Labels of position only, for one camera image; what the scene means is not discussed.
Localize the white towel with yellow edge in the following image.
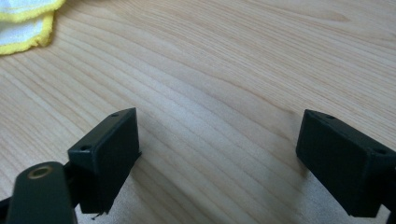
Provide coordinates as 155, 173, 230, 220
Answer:
0, 0, 67, 56

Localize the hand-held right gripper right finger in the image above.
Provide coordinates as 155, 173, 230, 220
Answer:
295, 108, 396, 218

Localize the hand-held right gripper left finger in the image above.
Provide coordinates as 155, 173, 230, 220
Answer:
67, 107, 143, 215

